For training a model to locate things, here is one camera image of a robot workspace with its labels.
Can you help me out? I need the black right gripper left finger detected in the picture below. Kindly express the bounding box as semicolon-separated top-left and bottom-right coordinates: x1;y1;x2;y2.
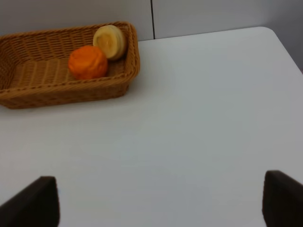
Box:
0;176;60;227

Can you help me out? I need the orange tangerine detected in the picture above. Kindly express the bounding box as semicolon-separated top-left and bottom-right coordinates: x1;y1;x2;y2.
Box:
68;46;108;80

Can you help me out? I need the orange wicker basket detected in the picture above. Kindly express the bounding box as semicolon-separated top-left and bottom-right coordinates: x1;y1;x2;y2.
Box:
0;21;140;109

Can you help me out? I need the red yellow half peach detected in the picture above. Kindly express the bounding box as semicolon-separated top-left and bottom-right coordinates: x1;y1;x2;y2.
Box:
93;25;127;61

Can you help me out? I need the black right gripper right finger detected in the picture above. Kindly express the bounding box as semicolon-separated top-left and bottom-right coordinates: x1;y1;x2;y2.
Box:
262;170;303;227

